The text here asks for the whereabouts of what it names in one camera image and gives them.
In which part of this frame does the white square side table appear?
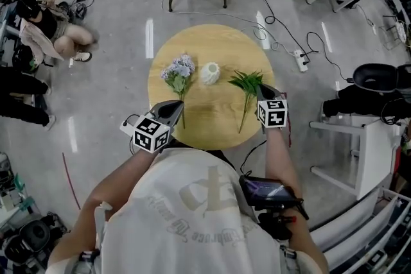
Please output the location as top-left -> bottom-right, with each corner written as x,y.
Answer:
310,117 -> 402,201

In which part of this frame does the person's left forearm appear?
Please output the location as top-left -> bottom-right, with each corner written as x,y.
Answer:
48,149 -> 158,264

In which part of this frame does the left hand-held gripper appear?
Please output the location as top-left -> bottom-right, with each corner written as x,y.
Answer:
132,99 -> 186,155

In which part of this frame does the black and green bag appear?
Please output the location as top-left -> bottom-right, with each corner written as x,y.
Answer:
12,44 -> 37,74

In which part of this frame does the person's white t-shirt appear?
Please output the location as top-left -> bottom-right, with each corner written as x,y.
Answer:
46,147 -> 309,274

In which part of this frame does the white power strip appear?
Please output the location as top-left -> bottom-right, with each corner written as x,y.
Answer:
120,114 -> 141,137
293,49 -> 309,72

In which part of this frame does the white ribbed vase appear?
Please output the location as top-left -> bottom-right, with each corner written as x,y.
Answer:
200,62 -> 222,86

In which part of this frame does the green artificial leafy plant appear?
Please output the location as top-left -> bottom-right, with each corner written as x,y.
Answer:
227,70 -> 265,134

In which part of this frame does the person's right forearm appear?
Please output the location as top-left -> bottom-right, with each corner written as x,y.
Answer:
265,128 -> 330,274

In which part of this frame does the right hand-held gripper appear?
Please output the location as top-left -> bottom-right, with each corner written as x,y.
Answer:
255,83 -> 288,134

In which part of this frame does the blue artificial hydrangea flower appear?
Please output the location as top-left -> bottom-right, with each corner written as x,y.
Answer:
160,54 -> 196,130

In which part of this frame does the black round case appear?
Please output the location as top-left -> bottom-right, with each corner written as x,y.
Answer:
4,219 -> 52,264

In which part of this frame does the white shelving rack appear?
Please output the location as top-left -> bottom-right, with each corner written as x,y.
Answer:
308,187 -> 411,274

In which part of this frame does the small black monitor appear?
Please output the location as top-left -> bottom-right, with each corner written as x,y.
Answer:
239,175 -> 309,240

